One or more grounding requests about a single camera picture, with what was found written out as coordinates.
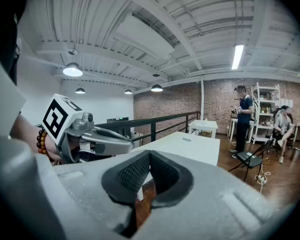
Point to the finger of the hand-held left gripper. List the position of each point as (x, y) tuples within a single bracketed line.
[(115, 132), (115, 149)]

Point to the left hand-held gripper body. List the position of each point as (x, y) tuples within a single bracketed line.
[(57, 116)]

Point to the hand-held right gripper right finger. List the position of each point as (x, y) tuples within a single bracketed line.
[(202, 204)]

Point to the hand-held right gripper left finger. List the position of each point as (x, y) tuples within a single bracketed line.
[(90, 189)]

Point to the grey-blue pen-like tool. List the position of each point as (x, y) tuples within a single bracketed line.
[(186, 139)]

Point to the person's left forearm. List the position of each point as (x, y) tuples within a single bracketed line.
[(25, 132)]

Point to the black pendant lamp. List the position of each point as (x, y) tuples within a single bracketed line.
[(72, 51), (128, 91), (156, 87), (72, 69), (80, 90)]

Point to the black metal railing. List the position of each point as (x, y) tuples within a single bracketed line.
[(153, 127)]

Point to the white power strip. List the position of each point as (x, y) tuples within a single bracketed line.
[(262, 179)]

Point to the black folding chair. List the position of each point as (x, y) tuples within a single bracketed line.
[(250, 159)]

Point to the small grey device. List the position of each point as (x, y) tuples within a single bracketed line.
[(248, 155)]

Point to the white side table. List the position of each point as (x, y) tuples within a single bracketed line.
[(203, 125)]

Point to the small white table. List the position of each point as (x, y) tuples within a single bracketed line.
[(233, 124)]

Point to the white vertical pipe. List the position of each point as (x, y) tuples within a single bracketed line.
[(202, 99)]

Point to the white ceiling panel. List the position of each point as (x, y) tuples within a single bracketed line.
[(145, 36)]

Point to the white shelf unit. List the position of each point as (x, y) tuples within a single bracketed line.
[(265, 124)]

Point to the white paper sheets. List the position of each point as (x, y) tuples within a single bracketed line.
[(287, 102)]

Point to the fluorescent tube light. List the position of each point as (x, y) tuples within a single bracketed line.
[(237, 57)]

